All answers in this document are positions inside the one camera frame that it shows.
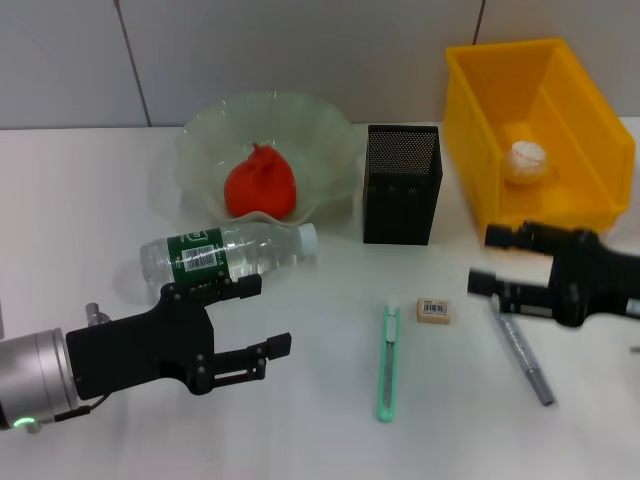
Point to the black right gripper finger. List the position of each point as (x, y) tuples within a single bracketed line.
[(500, 236), (480, 281)]

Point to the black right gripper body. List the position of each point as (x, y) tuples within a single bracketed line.
[(590, 285)]

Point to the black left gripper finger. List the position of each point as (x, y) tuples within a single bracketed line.
[(249, 286), (277, 346)]

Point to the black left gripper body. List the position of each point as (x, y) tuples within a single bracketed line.
[(140, 350)]

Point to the clear green-label water bottle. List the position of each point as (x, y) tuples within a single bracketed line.
[(225, 252)]

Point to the white paper ball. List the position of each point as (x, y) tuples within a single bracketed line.
[(525, 162)]

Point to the red-orange toy orange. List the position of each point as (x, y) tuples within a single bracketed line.
[(260, 185)]

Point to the beige eraser with barcode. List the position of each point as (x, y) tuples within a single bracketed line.
[(434, 311)]

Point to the grey pen in clear wrapper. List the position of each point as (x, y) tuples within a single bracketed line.
[(525, 355)]

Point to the black mesh pen holder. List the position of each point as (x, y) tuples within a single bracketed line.
[(400, 200)]

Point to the green utility knife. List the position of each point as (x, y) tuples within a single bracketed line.
[(387, 365)]

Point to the green frosted glass fruit bowl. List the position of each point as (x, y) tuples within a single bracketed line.
[(315, 135)]

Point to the yellow plastic storage bin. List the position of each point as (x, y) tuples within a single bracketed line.
[(475, 125)]

